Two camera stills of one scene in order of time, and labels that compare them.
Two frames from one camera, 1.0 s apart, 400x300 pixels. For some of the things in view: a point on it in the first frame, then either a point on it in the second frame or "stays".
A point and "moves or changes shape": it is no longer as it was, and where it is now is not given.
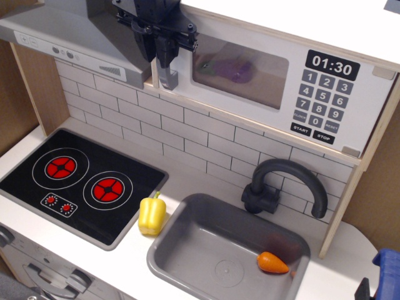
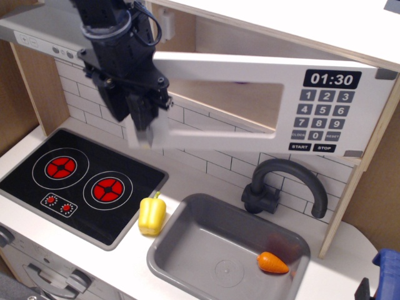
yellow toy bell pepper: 152,215 stays
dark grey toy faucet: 258,198 stays
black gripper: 157,16 → 122,62
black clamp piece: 362,292 stays
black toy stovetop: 94,189 stays
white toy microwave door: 307,95 moves or changes shape
